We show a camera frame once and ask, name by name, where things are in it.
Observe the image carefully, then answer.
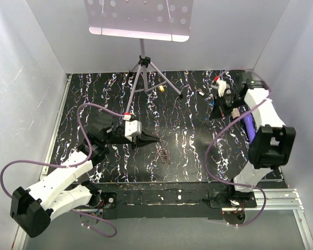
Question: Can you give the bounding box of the sprinkles filled tube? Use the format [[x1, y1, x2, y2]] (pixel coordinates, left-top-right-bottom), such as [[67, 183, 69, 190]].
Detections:
[[231, 108, 240, 120]]

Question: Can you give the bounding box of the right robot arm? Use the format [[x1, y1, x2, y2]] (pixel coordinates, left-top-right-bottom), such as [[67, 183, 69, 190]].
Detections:
[[209, 70, 296, 207]]

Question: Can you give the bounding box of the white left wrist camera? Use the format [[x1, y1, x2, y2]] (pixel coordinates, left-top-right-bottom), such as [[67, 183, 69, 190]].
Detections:
[[123, 113, 142, 142]]

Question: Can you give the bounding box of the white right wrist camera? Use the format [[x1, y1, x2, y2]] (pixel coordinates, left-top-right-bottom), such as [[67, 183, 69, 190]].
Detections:
[[214, 77, 227, 97]]

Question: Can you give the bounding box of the aluminium frame rail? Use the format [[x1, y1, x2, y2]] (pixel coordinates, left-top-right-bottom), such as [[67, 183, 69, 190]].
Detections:
[[11, 74, 74, 248]]

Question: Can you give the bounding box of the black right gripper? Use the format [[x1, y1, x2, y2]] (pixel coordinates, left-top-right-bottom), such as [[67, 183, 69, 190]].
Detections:
[[209, 92, 246, 120]]

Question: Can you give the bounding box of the yellow key tag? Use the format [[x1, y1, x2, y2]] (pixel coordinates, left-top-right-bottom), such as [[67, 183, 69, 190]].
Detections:
[[158, 85, 165, 92]]

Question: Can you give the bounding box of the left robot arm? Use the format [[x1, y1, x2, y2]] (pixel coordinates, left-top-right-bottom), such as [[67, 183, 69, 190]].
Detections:
[[10, 114, 160, 238]]

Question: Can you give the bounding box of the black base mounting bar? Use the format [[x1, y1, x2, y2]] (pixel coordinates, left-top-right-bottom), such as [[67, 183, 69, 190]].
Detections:
[[91, 181, 256, 220]]

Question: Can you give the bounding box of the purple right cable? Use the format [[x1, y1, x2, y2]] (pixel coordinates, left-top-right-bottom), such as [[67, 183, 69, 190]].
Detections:
[[204, 70, 273, 226]]

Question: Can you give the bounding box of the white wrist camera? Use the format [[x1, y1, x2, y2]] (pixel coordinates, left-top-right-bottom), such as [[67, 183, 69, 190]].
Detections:
[[123, 113, 142, 142], [214, 77, 227, 97]]

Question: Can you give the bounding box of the purple cable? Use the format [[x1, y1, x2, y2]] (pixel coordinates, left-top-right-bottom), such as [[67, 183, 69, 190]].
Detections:
[[0, 103, 131, 238], [204, 70, 273, 226]]

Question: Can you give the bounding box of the purple plastic tool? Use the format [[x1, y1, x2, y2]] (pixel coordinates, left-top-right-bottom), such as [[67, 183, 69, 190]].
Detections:
[[243, 114, 256, 143]]

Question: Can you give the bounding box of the lilac music stand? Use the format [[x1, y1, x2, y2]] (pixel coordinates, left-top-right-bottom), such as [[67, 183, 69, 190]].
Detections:
[[84, 0, 194, 114]]

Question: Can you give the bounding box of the red key tag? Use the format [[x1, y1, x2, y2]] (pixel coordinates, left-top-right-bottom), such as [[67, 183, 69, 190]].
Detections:
[[157, 142, 170, 165]]

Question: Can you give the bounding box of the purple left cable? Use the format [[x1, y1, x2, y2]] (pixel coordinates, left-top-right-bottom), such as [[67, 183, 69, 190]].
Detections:
[[0, 103, 131, 238]]

